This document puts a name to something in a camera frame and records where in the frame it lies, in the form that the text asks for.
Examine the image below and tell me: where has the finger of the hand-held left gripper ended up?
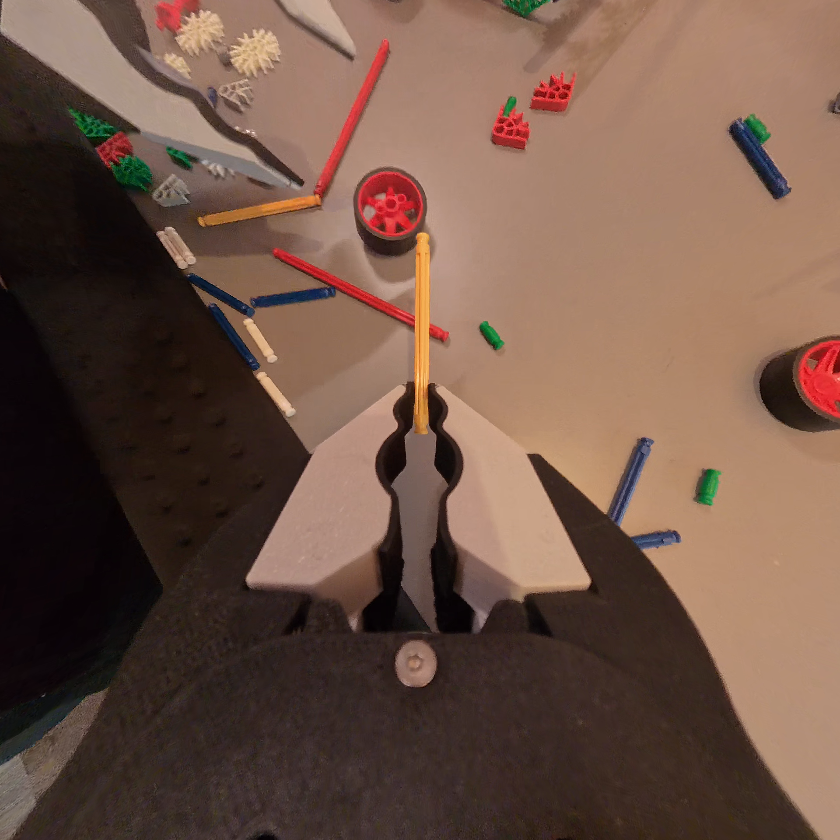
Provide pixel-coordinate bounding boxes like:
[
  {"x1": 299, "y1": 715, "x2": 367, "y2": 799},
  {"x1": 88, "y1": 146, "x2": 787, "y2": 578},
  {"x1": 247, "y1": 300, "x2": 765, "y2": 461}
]
[
  {"x1": 0, "y1": 0, "x2": 305, "y2": 191},
  {"x1": 276, "y1": 0, "x2": 357, "y2": 60}
]

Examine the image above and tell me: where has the red double-ended connector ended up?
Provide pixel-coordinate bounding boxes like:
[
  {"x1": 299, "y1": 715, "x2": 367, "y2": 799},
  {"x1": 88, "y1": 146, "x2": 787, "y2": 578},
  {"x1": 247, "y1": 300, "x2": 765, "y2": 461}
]
[{"x1": 155, "y1": 0, "x2": 201, "y2": 34}]

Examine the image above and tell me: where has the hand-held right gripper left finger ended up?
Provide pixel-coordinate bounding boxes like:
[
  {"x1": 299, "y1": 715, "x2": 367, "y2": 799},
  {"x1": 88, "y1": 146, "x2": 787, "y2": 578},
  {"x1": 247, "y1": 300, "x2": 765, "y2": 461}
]
[{"x1": 246, "y1": 384, "x2": 416, "y2": 634}]

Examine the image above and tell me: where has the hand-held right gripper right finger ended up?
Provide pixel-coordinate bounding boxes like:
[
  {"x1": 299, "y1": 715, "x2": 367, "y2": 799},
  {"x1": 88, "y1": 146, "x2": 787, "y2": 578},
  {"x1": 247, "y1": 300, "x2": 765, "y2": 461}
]
[{"x1": 428, "y1": 384, "x2": 592, "y2": 634}]

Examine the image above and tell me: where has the red long rod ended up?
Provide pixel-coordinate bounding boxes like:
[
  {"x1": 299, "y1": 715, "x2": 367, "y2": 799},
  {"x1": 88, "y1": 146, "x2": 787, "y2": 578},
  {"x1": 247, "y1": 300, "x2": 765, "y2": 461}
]
[
  {"x1": 272, "y1": 247, "x2": 450, "y2": 343},
  {"x1": 314, "y1": 39, "x2": 391, "y2": 199}
]

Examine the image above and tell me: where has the black wheel red hub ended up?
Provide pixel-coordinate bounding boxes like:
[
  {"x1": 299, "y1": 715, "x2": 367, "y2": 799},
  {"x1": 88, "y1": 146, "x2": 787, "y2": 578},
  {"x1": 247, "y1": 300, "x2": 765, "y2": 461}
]
[
  {"x1": 353, "y1": 169, "x2": 429, "y2": 257},
  {"x1": 758, "y1": 336, "x2": 840, "y2": 433}
]

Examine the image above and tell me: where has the white rod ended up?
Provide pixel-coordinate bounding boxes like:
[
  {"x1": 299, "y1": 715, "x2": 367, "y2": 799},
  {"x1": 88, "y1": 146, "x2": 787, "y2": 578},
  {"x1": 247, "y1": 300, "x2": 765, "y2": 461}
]
[
  {"x1": 256, "y1": 371, "x2": 297, "y2": 418},
  {"x1": 243, "y1": 318, "x2": 278, "y2": 364}
]

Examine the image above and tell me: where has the pair of white rods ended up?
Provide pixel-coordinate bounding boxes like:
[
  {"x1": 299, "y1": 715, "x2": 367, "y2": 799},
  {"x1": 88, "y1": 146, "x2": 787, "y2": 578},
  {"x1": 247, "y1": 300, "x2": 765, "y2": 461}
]
[{"x1": 156, "y1": 226, "x2": 198, "y2": 270}]

